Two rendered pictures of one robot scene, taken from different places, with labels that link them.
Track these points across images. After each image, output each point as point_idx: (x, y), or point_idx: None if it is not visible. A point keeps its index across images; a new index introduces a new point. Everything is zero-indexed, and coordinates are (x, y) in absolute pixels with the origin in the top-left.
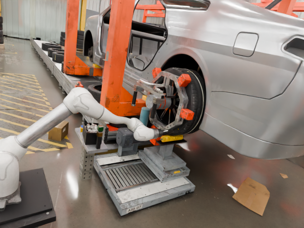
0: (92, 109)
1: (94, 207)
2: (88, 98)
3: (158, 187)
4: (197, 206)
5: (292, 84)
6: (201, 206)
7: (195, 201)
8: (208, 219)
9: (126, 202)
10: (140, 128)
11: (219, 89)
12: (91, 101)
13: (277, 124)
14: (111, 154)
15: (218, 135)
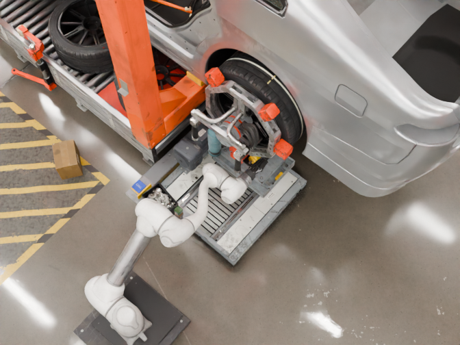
0: (185, 238)
1: (200, 267)
2: (176, 231)
3: (261, 207)
4: (315, 209)
5: (407, 158)
6: (320, 205)
7: (311, 200)
8: (330, 222)
9: (234, 250)
10: (228, 189)
11: (323, 129)
12: (181, 233)
13: (395, 181)
14: (174, 174)
15: (329, 170)
